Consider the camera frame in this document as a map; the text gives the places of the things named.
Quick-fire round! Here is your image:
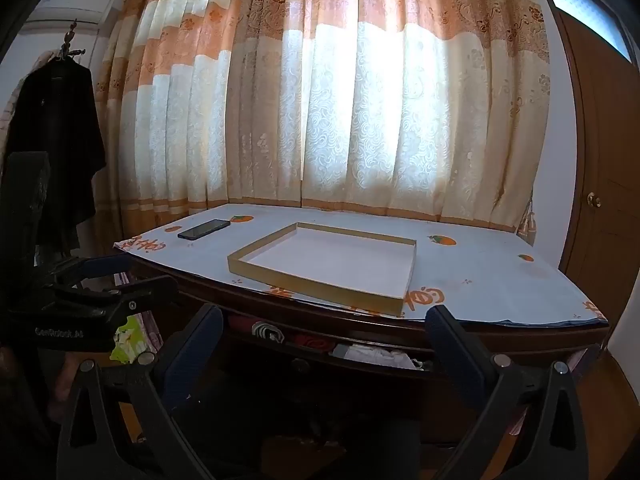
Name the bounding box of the black smartphone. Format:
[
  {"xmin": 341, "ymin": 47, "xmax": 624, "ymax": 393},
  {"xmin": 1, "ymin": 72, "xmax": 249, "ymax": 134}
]
[{"xmin": 177, "ymin": 218, "xmax": 232, "ymax": 241}]

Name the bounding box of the white wall air conditioner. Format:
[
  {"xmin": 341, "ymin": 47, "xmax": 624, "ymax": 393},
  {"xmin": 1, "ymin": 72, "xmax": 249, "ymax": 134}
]
[{"xmin": 39, "ymin": 0, "xmax": 117, "ymax": 29}]

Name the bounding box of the pale striped hanging garment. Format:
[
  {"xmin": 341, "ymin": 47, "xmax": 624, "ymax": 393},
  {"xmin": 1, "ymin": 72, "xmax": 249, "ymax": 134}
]
[{"xmin": 0, "ymin": 47, "xmax": 61, "ymax": 136}]

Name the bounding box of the green yellow printed cloth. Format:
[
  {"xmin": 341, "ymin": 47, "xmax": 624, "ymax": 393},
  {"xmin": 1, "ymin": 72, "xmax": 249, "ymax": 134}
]
[{"xmin": 110, "ymin": 312, "xmax": 156, "ymax": 366}]

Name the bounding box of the dark metal coat hook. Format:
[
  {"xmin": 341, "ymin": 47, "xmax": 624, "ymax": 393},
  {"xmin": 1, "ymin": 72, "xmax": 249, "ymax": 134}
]
[{"xmin": 59, "ymin": 19, "xmax": 89, "ymax": 64}]

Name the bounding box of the frosted glass transom window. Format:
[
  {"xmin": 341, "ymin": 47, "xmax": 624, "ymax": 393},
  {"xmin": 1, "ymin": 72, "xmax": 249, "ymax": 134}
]
[{"xmin": 537, "ymin": 0, "xmax": 635, "ymax": 62}]

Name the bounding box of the pink trimmed bedding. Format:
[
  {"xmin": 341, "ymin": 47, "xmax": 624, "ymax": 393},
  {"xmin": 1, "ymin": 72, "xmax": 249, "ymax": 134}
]
[{"xmin": 114, "ymin": 269, "xmax": 166, "ymax": 356}]

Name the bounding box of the orange cream patterned curtain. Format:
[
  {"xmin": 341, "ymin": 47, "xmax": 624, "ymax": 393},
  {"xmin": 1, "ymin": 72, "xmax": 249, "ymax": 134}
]
[{"xmin": 95, "ymin": 0, "xmax": 551, "ymax": 235}]

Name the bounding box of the shallow cardboard tray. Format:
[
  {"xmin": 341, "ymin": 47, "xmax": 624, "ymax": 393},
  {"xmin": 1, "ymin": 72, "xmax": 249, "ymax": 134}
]
[{"xmin": 227, "ymin": 221, "xmax": 419, "ymax": 319}]

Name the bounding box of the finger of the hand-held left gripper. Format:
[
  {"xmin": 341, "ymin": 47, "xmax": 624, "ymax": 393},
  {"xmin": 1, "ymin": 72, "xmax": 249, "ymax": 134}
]
[
  {"xmin": 37, "ymin": 255, "xmax": 132, "ymax": 288},
  {"xmin": 50, "ymin": 274, "xmax": 179, "ymax": 317}
]

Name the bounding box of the fruit printed white tablecloth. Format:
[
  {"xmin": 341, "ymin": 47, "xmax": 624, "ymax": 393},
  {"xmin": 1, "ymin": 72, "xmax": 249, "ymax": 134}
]
[{"xmin": 112, "ymin": 203, "xmax": 609, "ymax": 327}]

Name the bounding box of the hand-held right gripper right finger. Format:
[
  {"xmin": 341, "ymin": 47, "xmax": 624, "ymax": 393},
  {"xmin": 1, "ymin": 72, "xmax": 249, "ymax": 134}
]
[{"xmin": 425, "ymin": 305, "xmax": 584, "ymax": 480}]

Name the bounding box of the brown wooden door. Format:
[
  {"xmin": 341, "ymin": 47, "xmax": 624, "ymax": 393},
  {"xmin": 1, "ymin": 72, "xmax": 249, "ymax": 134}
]
[{"xmin": 532, "ymin": 0, "xmax": 640, "ymax": 322}]

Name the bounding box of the wooden desk drawer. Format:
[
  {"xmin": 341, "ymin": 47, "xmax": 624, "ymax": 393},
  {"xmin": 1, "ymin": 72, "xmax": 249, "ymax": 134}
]
[{"xmin": 220, "ymin": 305, "xmax": 439, "ymax": 461}]

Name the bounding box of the dark wooden desk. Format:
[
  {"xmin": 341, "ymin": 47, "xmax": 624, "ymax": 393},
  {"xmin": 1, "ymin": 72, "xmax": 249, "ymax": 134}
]
[{"xmin": 117, "ymin": 247, "xmax": 613, "ymax": 461}]

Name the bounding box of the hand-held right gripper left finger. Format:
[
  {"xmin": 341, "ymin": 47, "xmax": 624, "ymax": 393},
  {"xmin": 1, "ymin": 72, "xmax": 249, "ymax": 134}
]
[{"xmin": 57, "ymin": 305, "xmax": 224, "ymax": 480}]

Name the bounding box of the black hanging garment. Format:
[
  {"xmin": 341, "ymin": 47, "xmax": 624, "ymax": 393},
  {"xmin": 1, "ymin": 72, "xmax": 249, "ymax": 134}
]
[{"xmin": 4, "ymin": 60, "xmax": 107, "ymax": 263}]

